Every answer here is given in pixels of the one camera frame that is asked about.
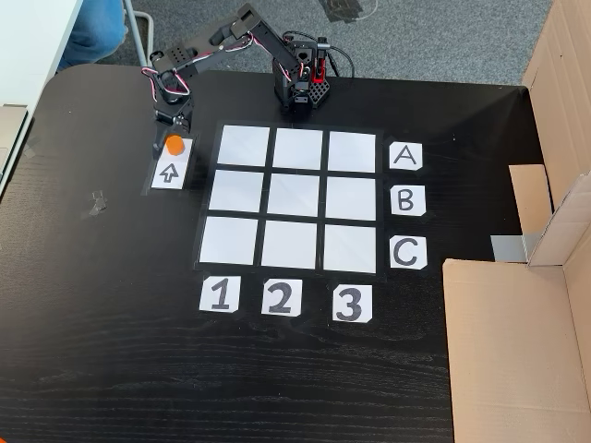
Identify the round orange token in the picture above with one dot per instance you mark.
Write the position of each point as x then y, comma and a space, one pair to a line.
174, 145

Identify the paper sheet letter A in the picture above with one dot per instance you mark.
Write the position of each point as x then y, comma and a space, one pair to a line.
405, 156

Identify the white arrow paper sheet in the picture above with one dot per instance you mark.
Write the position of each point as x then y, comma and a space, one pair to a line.
170, 174

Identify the paper sheet number 1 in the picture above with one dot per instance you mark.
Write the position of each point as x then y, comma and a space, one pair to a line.
219, 294

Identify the paper sheet number 2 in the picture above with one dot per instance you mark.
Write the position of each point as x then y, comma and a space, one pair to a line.
281, 297

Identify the person in blue trousers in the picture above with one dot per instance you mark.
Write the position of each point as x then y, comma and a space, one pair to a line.
90, 32

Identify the paper sheet letter B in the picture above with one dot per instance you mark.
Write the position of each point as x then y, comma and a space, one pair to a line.
407, 201

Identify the white desk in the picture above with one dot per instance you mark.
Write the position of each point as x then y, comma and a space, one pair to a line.
27, 46

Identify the paper sheet number 3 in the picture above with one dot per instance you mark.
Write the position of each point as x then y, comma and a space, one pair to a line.
352, 303

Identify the grey tape strip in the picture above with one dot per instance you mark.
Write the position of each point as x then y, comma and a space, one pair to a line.
505, 247

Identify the paper sheet letter C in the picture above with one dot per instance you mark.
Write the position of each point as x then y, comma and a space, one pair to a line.
408, 252

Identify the grey metal desk leg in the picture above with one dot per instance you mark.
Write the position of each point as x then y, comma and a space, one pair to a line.
147, 32

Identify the brown cardboard screen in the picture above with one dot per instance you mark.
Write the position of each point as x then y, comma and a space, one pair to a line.
508, 346
563, 92

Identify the clear tape scraps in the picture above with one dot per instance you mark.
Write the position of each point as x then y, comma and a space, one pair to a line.
95, 204
34, 147

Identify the white nine-square grid sheet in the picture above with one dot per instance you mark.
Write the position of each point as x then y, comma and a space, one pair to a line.
295, 196

